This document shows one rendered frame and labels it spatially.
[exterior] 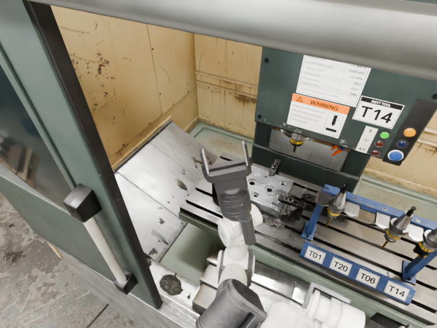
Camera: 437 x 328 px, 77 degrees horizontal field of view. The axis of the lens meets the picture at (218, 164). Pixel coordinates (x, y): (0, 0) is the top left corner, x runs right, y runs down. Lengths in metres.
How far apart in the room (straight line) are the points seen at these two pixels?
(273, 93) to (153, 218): 1.14
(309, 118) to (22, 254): 2.50
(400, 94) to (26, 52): 0.77
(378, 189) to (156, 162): 1.58
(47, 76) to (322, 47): 0.44
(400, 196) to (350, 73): 1.63
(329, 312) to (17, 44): 0.78
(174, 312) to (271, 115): 0.92
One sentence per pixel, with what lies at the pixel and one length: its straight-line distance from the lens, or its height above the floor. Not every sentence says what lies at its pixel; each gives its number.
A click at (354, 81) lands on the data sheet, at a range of 0.79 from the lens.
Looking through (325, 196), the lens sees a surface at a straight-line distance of 1.20.
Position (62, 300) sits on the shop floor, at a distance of 2.48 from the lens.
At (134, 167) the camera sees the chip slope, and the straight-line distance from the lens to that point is 1.86.
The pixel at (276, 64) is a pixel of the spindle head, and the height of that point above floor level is 1.76.
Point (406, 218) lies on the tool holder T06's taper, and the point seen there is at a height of 1.28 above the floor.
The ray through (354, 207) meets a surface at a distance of 1.21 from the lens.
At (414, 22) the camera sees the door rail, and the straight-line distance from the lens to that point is 0.22.
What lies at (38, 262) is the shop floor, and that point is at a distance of 2.73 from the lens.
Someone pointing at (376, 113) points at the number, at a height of 1.69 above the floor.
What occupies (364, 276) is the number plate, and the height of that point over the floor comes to 0.94.
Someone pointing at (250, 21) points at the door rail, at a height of 2.01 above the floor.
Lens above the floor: 2.08
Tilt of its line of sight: 44 degrees down
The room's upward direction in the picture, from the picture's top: straight up
